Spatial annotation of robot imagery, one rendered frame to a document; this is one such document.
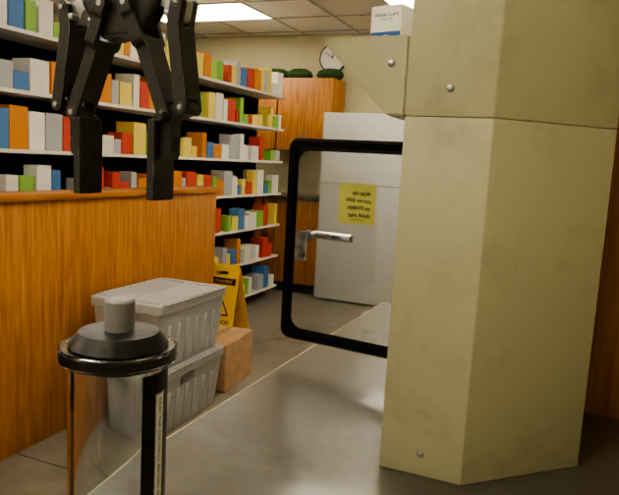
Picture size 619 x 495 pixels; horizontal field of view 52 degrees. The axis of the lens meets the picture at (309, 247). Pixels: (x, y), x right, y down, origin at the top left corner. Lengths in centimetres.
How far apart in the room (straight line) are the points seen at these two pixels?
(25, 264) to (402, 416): 233
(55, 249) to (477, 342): 250
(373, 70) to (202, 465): 56
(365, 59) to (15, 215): 226
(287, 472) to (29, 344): 232
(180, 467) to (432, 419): 34
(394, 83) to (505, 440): 49
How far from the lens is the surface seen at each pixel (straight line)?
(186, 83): 56
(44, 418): 328
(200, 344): 337
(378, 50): 85
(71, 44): 65
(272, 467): 90
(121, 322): 62
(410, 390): 87
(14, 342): 304
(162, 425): 65
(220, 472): 89
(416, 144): 83
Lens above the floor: 135
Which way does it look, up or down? 8 degrees down
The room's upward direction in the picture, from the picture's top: 3 degrees clockwise
